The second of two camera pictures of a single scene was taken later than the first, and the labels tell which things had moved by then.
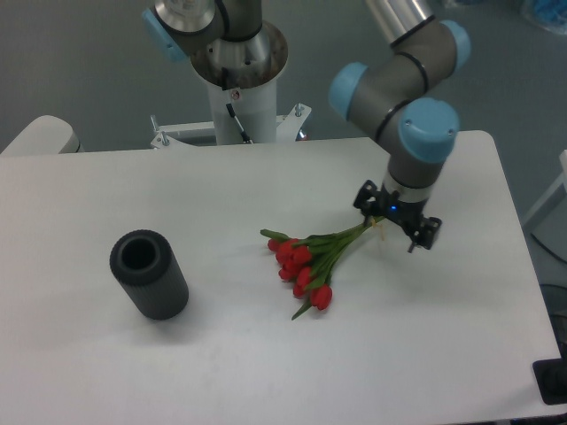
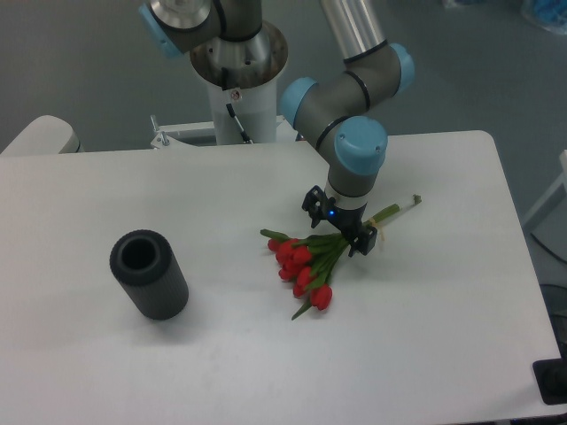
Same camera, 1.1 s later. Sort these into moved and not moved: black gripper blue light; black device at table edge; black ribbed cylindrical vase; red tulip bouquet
Moved: black gripper blue light
Not moved: black device at table edge; red tulip bouquet; black ribbed cylindrical vase
